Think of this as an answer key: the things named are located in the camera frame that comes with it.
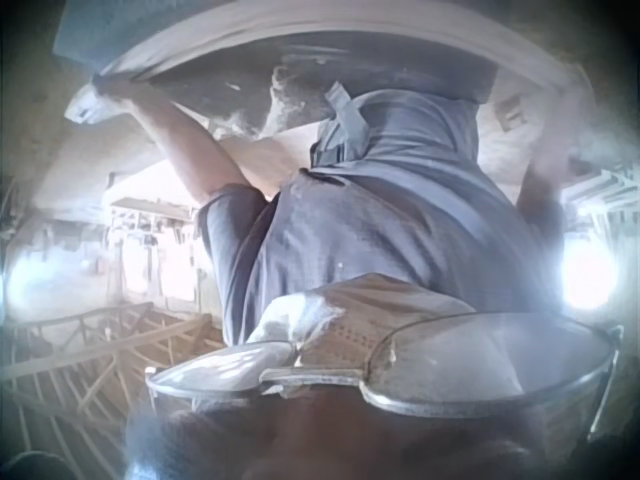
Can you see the person's left hand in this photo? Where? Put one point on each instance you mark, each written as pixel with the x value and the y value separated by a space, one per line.
pixel 95 100

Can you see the large pale wooden panel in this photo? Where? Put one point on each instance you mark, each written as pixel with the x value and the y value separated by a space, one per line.
pixel 310 20

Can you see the blue grey machine top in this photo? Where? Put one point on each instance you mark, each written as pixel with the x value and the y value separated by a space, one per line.
pixel 87 27

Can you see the wooden rack with frames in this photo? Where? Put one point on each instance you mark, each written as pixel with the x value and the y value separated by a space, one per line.
pixel 602 192
pixel 150 235

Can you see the stack of wooden frames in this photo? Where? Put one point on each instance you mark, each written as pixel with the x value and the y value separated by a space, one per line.
pixel 95 355

